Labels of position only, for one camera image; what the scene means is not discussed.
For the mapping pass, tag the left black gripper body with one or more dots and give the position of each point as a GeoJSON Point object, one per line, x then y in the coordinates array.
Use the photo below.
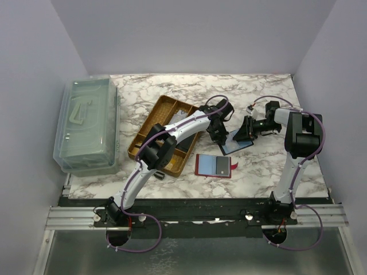
{"type": "Point", "coordinates": [219, 133]}

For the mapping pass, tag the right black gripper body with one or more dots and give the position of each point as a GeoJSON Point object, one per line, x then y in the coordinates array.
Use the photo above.
{"type": "Point", "coordinates": [250, 128]}

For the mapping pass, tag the red card holder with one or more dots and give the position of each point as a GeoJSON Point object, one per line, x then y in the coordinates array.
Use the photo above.
{"type": "Point", "coordinates": [205, 166]}

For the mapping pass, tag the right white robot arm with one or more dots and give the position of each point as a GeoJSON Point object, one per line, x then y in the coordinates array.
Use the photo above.
{"type": "Point", "coordinates": [304, 139]}

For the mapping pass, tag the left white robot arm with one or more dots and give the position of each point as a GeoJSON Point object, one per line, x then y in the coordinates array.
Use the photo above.
{"type": "Point", "coordinates": [159, 146]}

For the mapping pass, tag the grey VIP card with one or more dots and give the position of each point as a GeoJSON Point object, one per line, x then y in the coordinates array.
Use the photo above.
{"type": "Point", "coordinates": [223, 166]}

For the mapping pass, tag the black card holder in tray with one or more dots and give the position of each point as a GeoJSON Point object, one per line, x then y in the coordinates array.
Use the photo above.
{"type": "Point", "coordinates": [185, 145]}

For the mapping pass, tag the silver cards in tray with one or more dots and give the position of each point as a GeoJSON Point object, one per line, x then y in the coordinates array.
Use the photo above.
{"type": "Point", "coordinates": [180, 115]}

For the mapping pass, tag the black T-shaped tool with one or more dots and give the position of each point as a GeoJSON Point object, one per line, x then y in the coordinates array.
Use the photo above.
{"type": "Point", "coordinates": [159, 175]}

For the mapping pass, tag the clear plastic storage box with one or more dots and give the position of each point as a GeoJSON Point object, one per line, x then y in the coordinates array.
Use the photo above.
{"type": "Point", "coordinates": [86, 141]}

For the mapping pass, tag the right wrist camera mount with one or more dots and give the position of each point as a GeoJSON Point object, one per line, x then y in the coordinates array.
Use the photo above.
{"type": "Point", "coordinates": [251, 111]}

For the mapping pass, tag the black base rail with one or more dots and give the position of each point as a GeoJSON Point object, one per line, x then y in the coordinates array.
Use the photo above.
{"type": "Point", "coordinates": [208, 218]}

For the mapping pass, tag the aluminium frame rail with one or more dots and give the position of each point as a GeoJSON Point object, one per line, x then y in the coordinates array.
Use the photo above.
{"type": "Point", "coordinates": [71, 218]}

